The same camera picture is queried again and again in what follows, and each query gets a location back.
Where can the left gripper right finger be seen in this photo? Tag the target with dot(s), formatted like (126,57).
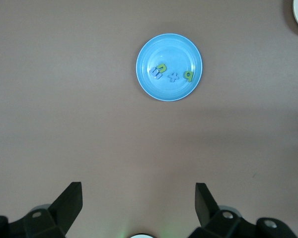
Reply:
(221,223)

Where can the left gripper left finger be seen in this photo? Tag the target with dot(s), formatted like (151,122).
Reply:
(52,220)

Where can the green small letter b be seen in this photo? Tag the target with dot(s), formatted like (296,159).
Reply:
(190,79)

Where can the blue small letter x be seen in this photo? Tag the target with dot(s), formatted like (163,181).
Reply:
(173,77)

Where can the blue small letter m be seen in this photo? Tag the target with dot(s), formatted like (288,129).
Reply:
(154,73)

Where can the green small letter n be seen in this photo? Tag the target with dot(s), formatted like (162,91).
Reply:
(163,67)

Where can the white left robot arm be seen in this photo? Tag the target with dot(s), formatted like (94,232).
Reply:
(141,236)

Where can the blue plate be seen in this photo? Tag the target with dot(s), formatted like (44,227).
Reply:
(164,49)

